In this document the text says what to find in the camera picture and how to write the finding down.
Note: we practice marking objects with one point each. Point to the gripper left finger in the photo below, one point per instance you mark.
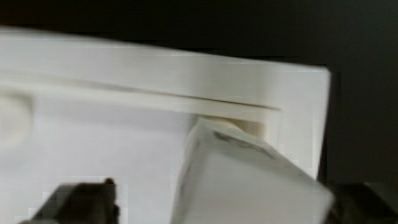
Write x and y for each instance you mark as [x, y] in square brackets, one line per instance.
[80, 205]

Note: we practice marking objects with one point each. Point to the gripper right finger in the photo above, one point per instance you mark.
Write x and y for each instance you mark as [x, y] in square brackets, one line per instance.
[364, 205]

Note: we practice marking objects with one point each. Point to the white square tabletop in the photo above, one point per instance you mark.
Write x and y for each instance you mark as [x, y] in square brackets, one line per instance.
[89, 131]

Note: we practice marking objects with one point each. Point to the white right obstacle bar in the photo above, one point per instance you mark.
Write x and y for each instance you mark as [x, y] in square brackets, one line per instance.
[272, 93]

